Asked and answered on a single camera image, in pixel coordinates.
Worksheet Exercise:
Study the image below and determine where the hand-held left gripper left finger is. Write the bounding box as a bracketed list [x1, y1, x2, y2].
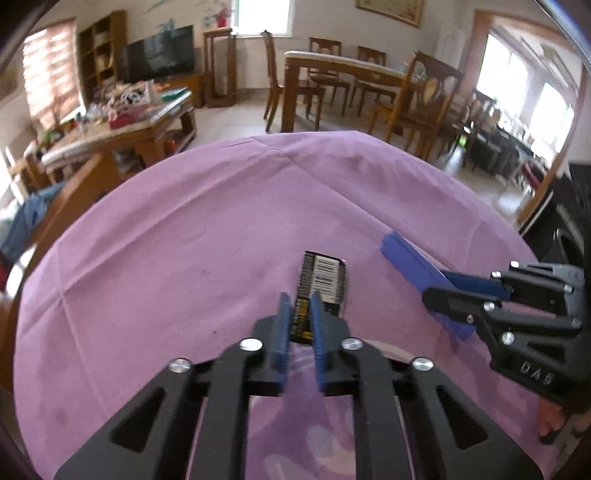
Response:
[54, 292, 293, 480]

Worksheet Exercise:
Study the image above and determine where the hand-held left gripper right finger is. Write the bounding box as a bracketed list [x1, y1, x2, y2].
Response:
[308, 291, 544, 480]

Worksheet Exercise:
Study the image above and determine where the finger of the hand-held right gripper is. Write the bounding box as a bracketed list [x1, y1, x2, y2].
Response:
[380, 231, 514, 300]
[422, 285, 503, 343]

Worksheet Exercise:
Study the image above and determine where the black packet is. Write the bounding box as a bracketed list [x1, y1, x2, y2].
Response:
[288, 250, 349, 344]

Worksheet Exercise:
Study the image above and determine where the person's right hand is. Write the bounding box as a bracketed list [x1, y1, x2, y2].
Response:
[538, 397, 568, 445]

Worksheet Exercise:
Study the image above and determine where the purple tablecloth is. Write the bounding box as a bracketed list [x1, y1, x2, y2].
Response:
[13, 130, 573, 480]

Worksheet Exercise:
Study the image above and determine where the wooden dining chair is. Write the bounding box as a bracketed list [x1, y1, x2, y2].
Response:
[369, 51, 465, 160]
[308, 38, 352, 107]
[261, 30, 326, 132]
[443, 90, 497, 158]
[353, 46, 398, 116]

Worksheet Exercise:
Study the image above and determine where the wooden dining table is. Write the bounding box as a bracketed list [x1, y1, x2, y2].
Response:
[281, 50, 426, 134]

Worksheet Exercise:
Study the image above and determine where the balcony window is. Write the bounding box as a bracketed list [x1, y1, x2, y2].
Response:
[475, 32, 578, 153]

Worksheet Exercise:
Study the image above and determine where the white standing air conditioner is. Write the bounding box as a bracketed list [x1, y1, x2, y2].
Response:
[441, 25, 466, 70]

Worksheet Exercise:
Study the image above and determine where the wooden coffee table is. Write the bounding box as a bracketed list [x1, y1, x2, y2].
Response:
[41, 88, 198, 185]

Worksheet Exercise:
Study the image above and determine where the wooden sofa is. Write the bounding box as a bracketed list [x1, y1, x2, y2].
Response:
[0, 152, 121, 296]

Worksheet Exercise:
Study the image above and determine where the large framed picture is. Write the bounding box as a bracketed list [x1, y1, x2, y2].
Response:
[355, 0, 424, 28]

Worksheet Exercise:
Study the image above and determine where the tall wooden stand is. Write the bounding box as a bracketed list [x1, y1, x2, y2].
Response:
[203, 28, 238, 108]

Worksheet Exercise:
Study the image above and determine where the blue cloth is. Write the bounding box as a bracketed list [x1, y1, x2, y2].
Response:
[0, 185, 68, 259]

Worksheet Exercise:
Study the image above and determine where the white framed window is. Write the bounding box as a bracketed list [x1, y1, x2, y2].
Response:
[231, 0, 295, 38]

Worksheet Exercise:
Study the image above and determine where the white lace basket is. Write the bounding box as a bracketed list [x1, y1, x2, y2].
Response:
[108, 80, 158, 112]

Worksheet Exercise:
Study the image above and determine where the flat screen television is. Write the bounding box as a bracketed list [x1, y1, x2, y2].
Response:
[115, 25, 195, 84]

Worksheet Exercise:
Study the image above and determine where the wooden bookshelf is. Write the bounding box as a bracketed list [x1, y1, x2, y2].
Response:
[78, 10, 127, 88]

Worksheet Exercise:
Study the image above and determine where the window with striped blinds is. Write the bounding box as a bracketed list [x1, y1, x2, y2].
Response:
[22, 17, 86, 130]

